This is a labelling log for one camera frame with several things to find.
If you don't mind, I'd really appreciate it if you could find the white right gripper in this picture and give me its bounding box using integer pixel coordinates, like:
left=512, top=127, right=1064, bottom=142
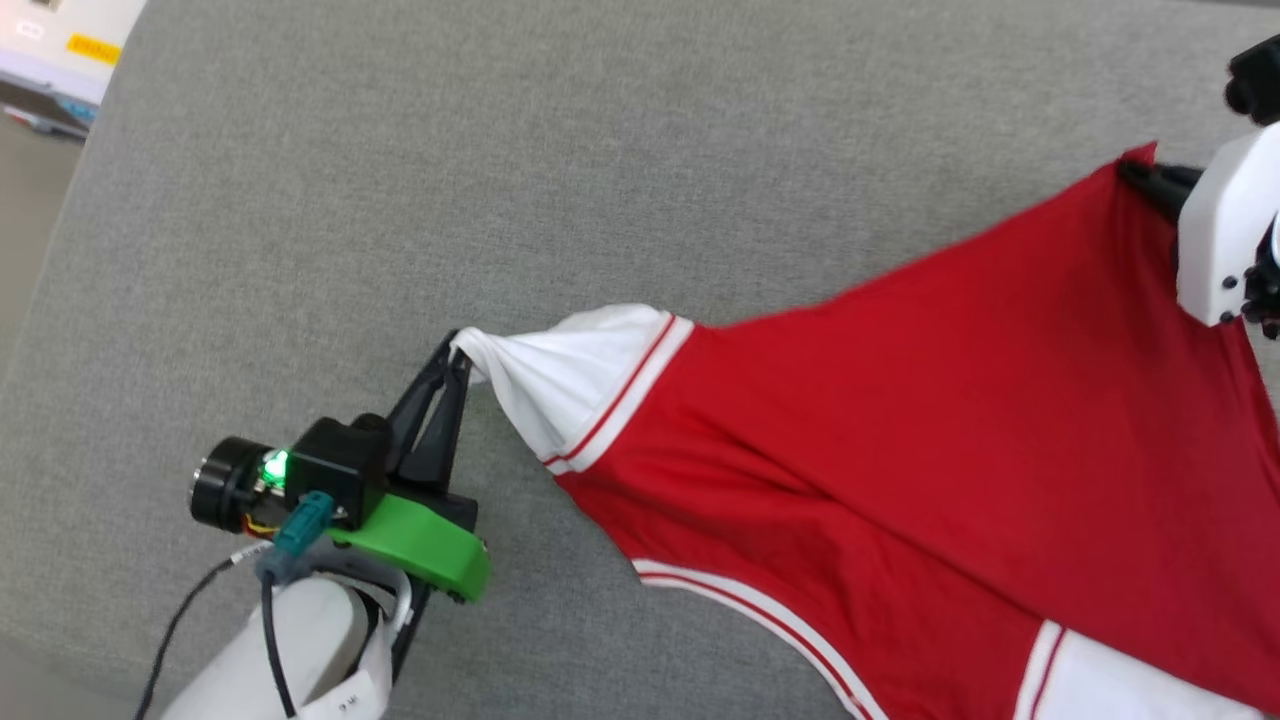
left=1118, top=120, right=1280, bottom=329

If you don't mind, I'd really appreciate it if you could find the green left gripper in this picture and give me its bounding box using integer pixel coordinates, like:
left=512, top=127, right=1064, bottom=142
left=190, top=330, right=491, bottom=603

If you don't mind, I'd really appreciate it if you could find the red white-trimmed garment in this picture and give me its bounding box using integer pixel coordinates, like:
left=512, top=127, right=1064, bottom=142
left=450, top=142, right=1280, bottom=720

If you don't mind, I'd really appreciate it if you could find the yellow warning label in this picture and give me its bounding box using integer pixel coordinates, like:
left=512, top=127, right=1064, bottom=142
left=66, top=33, right=123, bottom=66

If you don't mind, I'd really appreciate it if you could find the white equipment box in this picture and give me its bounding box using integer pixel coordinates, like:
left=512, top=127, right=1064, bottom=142
left=0, top=0, right=149, bottom=141

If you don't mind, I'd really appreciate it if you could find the black cable with teal plug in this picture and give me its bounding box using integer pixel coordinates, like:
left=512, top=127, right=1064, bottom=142
left=255, top=490, right=336, bottom=720

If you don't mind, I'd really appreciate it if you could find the thin black white-sleeved cable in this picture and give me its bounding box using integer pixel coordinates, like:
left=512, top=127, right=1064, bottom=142
left=135, top=545, right=271, bottom=720

